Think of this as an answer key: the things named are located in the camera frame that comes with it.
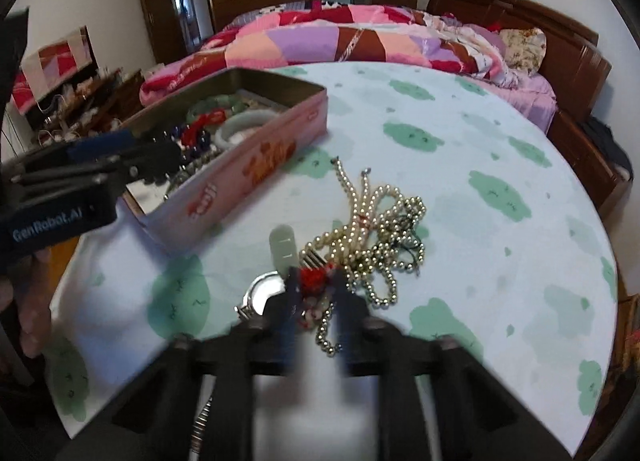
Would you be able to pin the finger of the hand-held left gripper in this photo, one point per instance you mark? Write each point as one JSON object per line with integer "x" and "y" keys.
{"x": 155, "y": 156}
{"x": 100, "y": 146}

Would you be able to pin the wooden headboard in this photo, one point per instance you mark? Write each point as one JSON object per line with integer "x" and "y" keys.
{"x": 565, "y": 51}

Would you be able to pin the floral pillow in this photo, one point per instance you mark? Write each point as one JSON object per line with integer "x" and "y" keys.
{"x": 522, "y": 48}

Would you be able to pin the white paper sheet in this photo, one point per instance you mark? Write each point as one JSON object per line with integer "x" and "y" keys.
{"x": 150, "y": 198}

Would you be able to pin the patchwork quilt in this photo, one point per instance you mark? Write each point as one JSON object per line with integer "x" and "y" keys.
{"x": 310, "y": 41}

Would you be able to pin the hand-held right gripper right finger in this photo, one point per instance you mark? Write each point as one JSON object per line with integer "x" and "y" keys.
{"x": 345, "y": 306}

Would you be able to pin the wooden nightstand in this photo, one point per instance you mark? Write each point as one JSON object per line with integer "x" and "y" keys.
{"x": 585, "y": 166}

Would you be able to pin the pink tin box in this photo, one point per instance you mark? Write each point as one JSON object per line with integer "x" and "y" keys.
{"x": 260, "y": 161}

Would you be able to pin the green jade bangle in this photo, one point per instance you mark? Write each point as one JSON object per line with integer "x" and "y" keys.
{"x": 215, "y": 102}

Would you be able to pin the dark clothes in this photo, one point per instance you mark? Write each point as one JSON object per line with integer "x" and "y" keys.
{"x": 607, "y": 143}

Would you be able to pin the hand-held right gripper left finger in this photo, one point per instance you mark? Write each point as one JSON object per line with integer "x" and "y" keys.
{"x": 287, "y": 306}

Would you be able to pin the person's left hand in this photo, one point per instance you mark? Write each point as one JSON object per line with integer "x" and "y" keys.
{"x": 35, "y": 301}

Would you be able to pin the pale jade pendant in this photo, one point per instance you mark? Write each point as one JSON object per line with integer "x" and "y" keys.
{"x": 281, "y": 246}

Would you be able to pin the wooden television cabinet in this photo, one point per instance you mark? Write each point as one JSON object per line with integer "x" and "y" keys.
{"x": 100, "y": 101}

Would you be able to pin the pale blue jade bangle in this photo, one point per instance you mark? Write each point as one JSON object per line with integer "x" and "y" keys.
{"x": 250, "y": 117}

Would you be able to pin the television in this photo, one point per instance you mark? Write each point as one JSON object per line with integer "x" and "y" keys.
{"x": 55, "y": 66}

